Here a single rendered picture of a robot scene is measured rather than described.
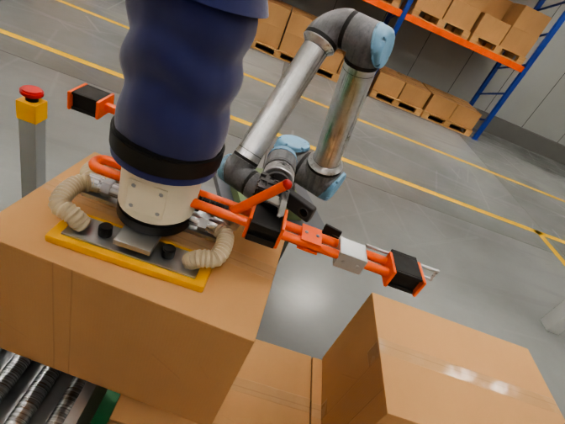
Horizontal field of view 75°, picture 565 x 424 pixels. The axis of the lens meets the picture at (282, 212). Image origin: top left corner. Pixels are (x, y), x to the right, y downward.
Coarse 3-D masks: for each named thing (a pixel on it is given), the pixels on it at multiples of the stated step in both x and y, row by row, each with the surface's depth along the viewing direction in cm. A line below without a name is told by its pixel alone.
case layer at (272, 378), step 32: (256, 352) 134; (288, 352) 139; (256, 384) 124; (288, 384) 129; (320, 384) 133; (128, 416) 103; (160, 416) 106; (224, 416) 113; (256, 416) 116; (288, 416) 120; (320, 416) 124
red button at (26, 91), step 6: (24, 90) 122; (30, 90) 123; (36, 90) 124; (42, 90) 127; (24, 96) 122; (30, 96) 122; (36, 96) 123; (42, 96) 125; (30, 102) 125; (36, 102) 126
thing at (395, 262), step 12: (396, 264) 86; (408, 264) 87; (420, 264) 89; (384, 276) 87; (396, 276) 85; (408, 276) 84; (420, 276) 85; (396, 288) 87; (408, 288) 87; (420, 288) 85
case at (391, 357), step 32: (352, 320) 127; (384, 320) 112; (416, 320) 118; (448, 320) 124; (352, 352) 118; (384, 352) 102; (416, 352) 106; (448, 352) 111; (480, 352) 116; (512, 352) 122; (352, 384) 110; (384, 384) 94; (416, 384) 97; (448, 384) 101; (480, 384) 106; (512, 384) 110; (544, 384) 116; (352, 416) 103; (384, 416) 89; (416, 416) 90; (448, 416) 93; (480, 416) 97; (512, 416) 101; (544, 416) 105
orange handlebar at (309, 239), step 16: (112, 112) 101; (96, 160) 80; (112, 160) 82; (112, 176) 79; (208, 192) 85; (208, 208) 81; (240, 224) 82; (288, 224) 86; (304, 224) 87; (288, 240) 83; (304, 240) 83; (320, 240) 85; (336, 240) 88; (336, 256) 84; (368, 256) 88; (384, 256) 90; (384, 272) 85
